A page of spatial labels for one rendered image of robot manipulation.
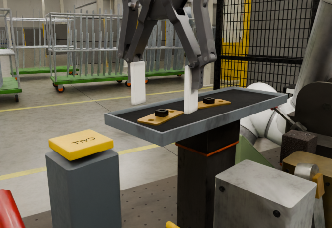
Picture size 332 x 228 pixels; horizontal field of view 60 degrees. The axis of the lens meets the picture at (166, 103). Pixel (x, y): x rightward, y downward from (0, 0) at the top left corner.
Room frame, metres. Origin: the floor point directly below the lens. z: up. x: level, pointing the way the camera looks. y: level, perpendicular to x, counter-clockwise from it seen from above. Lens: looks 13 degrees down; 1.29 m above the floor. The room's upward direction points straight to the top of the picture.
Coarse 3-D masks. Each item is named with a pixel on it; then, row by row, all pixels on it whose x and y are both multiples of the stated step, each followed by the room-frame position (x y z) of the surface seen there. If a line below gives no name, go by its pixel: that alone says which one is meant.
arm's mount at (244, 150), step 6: (240, 138) 0.95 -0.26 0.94; (240, 144) 0.95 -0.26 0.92; (246, 144) 0.96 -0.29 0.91; (240, 150) 0.95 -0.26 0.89; (246, 150) 0.96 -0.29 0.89; (252, 150) 0.98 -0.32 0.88; (240, 156) 0.95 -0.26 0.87; (246, 156) 0.96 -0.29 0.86; (252, 156) 0.98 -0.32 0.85; (258, 156) 1.00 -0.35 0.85; (258, 162) 1.01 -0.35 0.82; (264, 162) 1.03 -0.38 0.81
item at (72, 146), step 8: (64, 136) 0.35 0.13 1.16; (72, 136) 0.35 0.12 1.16; (80, 136) 0.35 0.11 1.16; (88, 136) 0.35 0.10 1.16; (96, 136) 0.35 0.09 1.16; (104, 136) 0.35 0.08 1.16; (56, 144) 0.33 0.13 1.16; (64, 144) 0.33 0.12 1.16; (72, 144) 0.33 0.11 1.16; (80, 144) 0.33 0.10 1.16; (88, 144) 0.33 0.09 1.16; (96, 144) 0.33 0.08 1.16; (104, 144) 0.33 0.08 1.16; (112, 144) 0.34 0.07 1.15; (64, 152) 0.31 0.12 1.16; (72, 152) 0.30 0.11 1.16; (80, 152) 0.31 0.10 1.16; (88, 152) 0.32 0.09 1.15; (96, 152) 0.33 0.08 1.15
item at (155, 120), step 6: (150, 114) 0.45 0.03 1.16; (156, 114) 0.44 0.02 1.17; (162, 114) 0.43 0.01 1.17; (168, 114) 0.44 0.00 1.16; (174, 114) 0.45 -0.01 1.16; (180, 114) 0.46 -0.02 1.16; (138, 120) 0.42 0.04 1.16; (144, 120) 0.42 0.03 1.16; (150, 120) 0.42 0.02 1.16; (156, 120) 0.42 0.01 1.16; (162, 120) 0.42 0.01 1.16; (168, 120) 0.42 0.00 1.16
